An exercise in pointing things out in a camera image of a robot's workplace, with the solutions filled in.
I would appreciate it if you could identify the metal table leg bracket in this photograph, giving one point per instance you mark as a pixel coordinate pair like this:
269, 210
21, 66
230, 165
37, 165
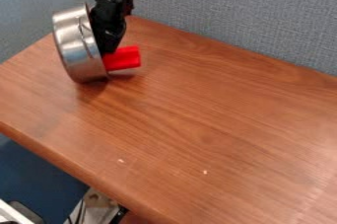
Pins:
96, 209

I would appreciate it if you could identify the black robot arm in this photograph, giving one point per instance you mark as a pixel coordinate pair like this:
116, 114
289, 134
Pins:
107, 16

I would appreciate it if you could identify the red rectangular block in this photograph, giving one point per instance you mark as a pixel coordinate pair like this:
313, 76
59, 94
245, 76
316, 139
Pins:
124, 58

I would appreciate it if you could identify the white object bottom left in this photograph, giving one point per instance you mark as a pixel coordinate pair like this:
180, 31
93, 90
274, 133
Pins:
16, 213

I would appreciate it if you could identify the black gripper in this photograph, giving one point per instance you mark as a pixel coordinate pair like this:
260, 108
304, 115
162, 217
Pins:
107, 15

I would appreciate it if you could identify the stainless steel pot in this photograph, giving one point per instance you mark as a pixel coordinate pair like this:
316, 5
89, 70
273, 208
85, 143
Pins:
76, 45

